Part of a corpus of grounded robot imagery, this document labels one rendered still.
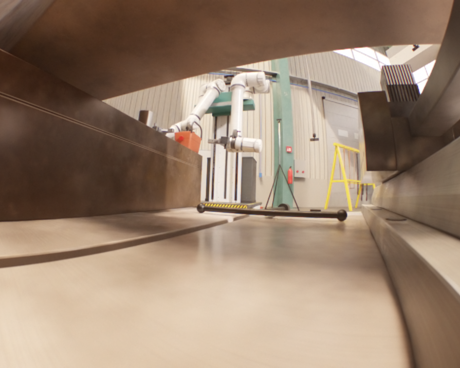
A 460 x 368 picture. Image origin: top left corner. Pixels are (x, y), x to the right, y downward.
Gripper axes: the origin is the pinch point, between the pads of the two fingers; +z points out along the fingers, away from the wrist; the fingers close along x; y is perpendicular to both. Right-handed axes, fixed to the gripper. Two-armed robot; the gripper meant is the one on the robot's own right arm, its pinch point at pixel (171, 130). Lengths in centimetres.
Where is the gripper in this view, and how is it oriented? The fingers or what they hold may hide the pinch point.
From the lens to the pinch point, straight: 148.8
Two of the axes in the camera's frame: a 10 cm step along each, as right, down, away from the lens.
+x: 2.2, 0.6, 9.7
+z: 9.8, 0.2, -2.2
